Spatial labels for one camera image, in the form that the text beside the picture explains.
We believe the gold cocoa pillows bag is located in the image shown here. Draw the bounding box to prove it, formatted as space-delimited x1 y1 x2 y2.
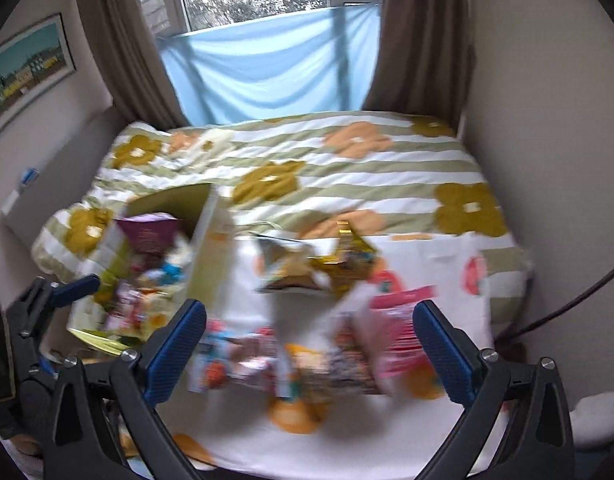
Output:
308 220 379 300

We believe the silver potato chips bag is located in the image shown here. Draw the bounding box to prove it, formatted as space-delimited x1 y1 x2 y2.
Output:
253 234 325 294

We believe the Oishi shrimp flakes bag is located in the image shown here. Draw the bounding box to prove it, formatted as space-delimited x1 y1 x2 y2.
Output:
187 318 279 393

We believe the pink snack bag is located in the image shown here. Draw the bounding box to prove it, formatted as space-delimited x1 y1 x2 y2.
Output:
370 285 436 378

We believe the green cardboard snack box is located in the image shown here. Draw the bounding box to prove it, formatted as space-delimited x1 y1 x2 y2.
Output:
68 183 234 356

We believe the purple snack bag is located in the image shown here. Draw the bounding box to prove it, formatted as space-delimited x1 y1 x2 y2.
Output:
115 212 179 256

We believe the blue white snack bag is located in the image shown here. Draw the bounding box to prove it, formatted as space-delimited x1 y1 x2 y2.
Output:
144 260 185 285

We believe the grey headboard shelf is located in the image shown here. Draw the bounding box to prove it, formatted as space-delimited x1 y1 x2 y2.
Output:
1 106 128 248

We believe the mixed nuts snack bag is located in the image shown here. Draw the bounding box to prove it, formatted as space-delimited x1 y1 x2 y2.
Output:
285 314 382 404

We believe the framed town picture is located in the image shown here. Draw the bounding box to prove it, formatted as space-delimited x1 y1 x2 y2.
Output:
0 12 76 134

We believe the striped floral quilt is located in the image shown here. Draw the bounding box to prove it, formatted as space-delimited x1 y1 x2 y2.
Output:
31 112 530 330

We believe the brown left curtain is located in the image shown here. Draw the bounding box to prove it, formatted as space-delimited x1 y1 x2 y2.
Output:
76 0 189 130

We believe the brown curtain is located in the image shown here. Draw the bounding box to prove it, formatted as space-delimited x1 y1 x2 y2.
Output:
362 0 475 129
76 0 189 130

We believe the brown right curtain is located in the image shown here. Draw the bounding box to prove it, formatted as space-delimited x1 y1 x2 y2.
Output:
362 0 475 129

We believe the light blue window cloth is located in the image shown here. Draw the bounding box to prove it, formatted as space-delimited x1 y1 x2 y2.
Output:
156 3 380 127

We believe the black cable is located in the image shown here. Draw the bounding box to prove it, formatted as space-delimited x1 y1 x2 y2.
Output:
494 254 614 346

